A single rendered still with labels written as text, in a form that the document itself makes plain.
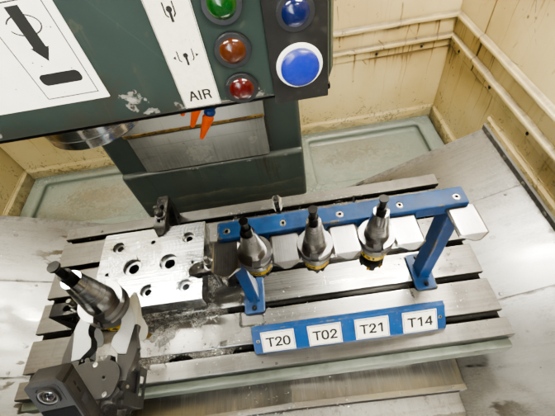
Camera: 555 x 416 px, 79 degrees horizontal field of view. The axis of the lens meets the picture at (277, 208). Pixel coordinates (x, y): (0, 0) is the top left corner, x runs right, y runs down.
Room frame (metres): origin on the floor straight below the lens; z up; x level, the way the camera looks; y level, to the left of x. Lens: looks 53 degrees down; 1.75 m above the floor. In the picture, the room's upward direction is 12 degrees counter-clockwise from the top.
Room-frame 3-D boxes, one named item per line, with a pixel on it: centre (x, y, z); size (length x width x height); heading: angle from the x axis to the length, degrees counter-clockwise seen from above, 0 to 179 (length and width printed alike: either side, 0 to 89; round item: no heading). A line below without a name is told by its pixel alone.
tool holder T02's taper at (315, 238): (0.30, -0.05, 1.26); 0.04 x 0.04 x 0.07
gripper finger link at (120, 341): (0.20, 0.24, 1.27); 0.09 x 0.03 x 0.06; 163
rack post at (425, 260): (0.34, -0.33, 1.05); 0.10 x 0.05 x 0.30; 176
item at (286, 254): (0.31, 0.00, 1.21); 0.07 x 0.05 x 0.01; 176
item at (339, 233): (0.30, -0.11, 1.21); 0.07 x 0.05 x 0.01; 176
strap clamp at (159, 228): (0.63, 0.33, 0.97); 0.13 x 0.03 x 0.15; 176
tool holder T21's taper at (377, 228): (0.30, -0.16, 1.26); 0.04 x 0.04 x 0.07
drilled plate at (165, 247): (0.48, 0.36, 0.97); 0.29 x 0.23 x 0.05; 86
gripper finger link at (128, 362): (0.15, 0.25, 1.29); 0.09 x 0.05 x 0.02; 163
